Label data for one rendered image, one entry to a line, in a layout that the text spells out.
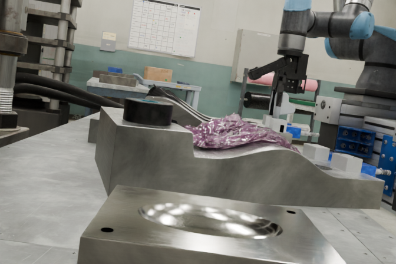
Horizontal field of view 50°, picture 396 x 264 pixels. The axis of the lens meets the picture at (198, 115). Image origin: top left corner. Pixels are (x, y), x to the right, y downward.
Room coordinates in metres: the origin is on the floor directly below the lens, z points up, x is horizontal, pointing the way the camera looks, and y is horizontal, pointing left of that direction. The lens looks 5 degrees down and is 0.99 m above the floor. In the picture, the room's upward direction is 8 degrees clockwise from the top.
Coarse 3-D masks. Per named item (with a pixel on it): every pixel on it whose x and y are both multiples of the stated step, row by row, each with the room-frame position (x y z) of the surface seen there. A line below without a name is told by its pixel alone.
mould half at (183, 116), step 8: (152, 96) 1.08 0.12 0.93; (176, 104) 1.05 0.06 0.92; (184, 104) 1.19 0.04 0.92; (176, 112) 1.05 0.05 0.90; (184, 112) 1.05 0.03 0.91; (96, 120) 1.04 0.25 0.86; (176, 120) 1.05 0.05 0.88; (184, 120) 1.05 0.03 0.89; (192, 120) 1.05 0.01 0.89; (200, 120) 1.05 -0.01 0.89; (248, 120) 1.28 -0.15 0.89; (96, 128) 1.04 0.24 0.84; (88, 136) 1.04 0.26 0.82; (96, 136) 1.04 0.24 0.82; (288, 136) 1.05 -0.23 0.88
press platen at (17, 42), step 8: (0, 32) 1.10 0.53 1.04; (8, 32) 1.12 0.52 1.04; (16, 32) 1.13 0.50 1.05; (0, 40) 1.08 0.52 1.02; (8, 40) 1.10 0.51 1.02; (16, 40) 1.12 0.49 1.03; (24, 40) 1.14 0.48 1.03; (0, 48) 1.08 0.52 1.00; (8, 48) 1.10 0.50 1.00; (16, 48) 1.12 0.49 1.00; (24, 48) 1.14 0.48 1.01; (16, 56) 1.14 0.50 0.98
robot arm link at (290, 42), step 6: (282, 36) 1.21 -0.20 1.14; (288, 36) 1.20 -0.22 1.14; (294, 36) 1.19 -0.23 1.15; (300, 36) 1.20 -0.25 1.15; (282, 42) 1.21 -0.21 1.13; (288, 42) 1.20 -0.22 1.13; (294, 42) 1.19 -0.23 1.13; (300, 42) 1.20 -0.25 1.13; (282, 48) 1.21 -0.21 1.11; (288, 48) 1.20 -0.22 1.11; (294, 48) 1.19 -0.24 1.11; (300, 48) 1.20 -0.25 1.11
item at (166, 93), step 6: (150, 90) 1.10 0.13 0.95; (156, 90) 1.09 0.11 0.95; (162, 90) 1.09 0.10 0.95; (168, 90) 1.21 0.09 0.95; (162, 96) 1.09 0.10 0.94; (168, 96) 1.09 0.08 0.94; (174, 96) 1.20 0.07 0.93; (192, 108) 1.24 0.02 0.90; (204, 120) 1.10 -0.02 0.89; (258, 126) 1.14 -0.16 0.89
